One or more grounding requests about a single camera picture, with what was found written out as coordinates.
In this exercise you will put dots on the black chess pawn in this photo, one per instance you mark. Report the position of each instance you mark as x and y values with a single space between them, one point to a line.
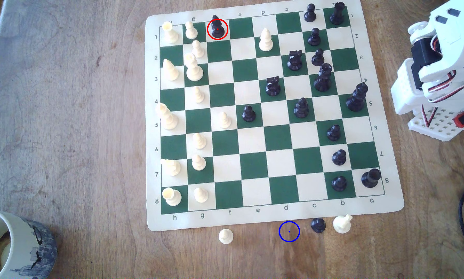
217 30
317 58
334 133
310 14
339 158
249 114
314 38
318 225
339 184

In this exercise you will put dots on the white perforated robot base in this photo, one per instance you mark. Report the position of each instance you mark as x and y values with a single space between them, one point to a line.
439 126

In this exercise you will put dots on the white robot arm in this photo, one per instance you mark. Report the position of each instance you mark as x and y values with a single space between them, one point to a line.
454 35

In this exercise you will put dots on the white chess pawn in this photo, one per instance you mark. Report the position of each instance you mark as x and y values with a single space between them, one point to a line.
201 195
200 142
224 121
198 163
197 95
225 236
198 50
191 31

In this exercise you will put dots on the green and cream chess mat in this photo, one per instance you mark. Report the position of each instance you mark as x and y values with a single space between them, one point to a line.
278 135

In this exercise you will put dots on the black chess knight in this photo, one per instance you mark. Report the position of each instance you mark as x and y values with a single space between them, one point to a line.
294 62
273 88

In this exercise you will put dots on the white chess knight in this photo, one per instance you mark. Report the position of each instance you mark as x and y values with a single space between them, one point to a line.
342 224
172 167

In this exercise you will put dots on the white chess king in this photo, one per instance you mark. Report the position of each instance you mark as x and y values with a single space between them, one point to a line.
167 119

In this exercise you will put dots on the black chess bishop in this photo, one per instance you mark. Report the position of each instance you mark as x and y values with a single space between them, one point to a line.
301 109

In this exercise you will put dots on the white chess queen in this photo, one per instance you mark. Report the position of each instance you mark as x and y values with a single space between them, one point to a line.
194 70

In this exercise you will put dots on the white chess rook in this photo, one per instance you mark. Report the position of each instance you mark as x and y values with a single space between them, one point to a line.
172 197
171 34

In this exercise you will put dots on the white chess bishop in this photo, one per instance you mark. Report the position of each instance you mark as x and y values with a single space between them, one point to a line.
266 42
170 71

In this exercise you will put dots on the black chess queen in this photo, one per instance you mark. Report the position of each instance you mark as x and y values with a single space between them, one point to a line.
322 80

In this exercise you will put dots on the black chess king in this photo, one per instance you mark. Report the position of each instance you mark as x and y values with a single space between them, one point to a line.
356 100

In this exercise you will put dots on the black chess rook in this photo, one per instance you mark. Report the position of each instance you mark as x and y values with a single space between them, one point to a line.
337 15
370 179

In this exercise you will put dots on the white mug with skyline print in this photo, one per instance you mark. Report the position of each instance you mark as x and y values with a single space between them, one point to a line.
27 248

